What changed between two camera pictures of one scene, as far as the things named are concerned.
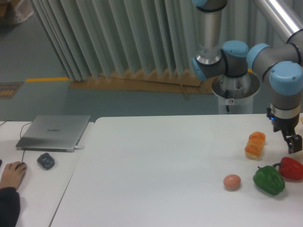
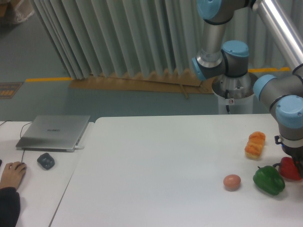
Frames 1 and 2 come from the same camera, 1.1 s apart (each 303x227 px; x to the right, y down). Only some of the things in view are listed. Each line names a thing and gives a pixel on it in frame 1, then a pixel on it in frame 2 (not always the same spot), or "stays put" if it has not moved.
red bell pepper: (289, 168) stays put
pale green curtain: (131, 36) stays put
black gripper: (287, 126) → (296, 153)
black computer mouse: (25, 168) stays put
